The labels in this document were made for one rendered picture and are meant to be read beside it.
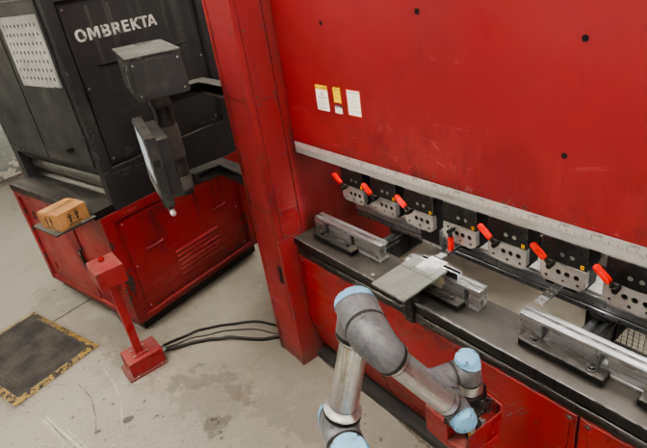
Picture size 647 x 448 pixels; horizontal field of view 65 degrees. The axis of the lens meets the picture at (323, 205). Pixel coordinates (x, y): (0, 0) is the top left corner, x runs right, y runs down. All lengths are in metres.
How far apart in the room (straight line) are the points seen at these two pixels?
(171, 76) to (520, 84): 1.49
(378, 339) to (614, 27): 0.95
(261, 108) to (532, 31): 1.34
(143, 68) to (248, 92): 0.46
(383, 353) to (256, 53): 1.57
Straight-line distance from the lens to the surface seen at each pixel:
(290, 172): 2.63
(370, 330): 1.29
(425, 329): 2.24
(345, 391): 1.53
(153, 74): 2.41
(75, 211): 3.35
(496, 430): 1.94
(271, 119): 2.51
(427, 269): 2.16
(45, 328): 4.43
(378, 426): 2.89
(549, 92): 1.59
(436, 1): 1.75
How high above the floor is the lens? 2.24
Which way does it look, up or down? 27 degrees down
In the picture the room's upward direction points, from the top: 9 degrees counter-clockwise
